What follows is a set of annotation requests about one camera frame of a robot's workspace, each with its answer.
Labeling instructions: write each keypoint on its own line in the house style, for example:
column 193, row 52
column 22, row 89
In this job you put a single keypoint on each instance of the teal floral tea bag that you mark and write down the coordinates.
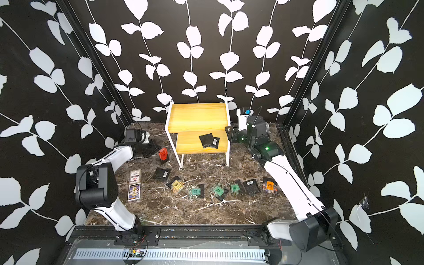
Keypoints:
column 196, row 191

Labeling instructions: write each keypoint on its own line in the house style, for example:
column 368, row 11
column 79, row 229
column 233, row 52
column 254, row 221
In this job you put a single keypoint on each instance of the green label tea bag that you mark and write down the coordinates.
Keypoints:
column 218, row 191

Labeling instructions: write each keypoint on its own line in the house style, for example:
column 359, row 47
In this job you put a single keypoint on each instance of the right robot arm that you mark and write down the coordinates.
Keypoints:
column 314, row 223

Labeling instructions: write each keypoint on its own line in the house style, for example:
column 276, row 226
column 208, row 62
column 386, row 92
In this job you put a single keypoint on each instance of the small green tea bag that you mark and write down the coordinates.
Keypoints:
column 237, row 188

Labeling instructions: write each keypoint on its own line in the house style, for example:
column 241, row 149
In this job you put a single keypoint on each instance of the orange label tea bag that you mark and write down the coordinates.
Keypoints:
column 269, row 185

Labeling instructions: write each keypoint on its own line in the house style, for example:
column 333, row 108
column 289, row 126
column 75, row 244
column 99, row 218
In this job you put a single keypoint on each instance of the black barcode tea bag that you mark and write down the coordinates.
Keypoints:
column 251, row 187

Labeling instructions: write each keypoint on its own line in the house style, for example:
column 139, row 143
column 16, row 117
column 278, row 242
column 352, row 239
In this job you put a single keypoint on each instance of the red tea bag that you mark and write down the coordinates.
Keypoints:
column 163, row 156

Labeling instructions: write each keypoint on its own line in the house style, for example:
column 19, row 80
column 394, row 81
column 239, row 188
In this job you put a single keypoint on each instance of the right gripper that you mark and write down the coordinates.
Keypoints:
column 233, row 137

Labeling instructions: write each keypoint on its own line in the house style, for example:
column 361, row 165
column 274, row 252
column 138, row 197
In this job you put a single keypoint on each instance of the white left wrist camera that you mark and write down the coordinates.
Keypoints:
column 144, row 137

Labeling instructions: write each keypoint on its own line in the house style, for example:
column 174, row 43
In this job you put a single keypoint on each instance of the colourful card on floor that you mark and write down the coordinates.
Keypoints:
column 134, row 192

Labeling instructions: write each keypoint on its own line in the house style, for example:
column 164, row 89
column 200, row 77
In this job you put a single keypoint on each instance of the small green circuit board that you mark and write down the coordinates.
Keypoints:
column 136, row 253

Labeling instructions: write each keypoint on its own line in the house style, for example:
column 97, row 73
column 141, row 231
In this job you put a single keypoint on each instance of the wooden two-tier metal shelf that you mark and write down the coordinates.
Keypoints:
column 185, row 123

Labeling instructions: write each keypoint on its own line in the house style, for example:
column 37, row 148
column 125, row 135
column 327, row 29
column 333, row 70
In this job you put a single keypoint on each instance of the red white card on floor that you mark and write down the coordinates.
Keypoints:
column 135, row 176

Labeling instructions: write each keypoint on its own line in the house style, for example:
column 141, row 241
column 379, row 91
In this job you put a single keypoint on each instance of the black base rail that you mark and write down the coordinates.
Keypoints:
column 254, row 235

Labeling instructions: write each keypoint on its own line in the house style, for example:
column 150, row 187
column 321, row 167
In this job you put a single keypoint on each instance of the yellow label tea bag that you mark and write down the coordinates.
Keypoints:
column 176, row 185

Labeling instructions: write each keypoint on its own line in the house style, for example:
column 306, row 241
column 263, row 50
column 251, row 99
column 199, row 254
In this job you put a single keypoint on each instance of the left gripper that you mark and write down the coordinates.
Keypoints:
column 154, row 148

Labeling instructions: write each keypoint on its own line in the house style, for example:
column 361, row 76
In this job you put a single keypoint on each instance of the black barcode pouch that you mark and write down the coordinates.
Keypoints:
column 162, row 174

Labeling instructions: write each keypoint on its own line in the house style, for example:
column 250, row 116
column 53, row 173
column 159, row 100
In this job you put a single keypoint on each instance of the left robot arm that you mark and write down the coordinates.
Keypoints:
column 96, row 184

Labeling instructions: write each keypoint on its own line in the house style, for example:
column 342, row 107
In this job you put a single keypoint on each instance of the white slotted cable duct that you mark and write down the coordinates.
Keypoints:
column 213, row 255

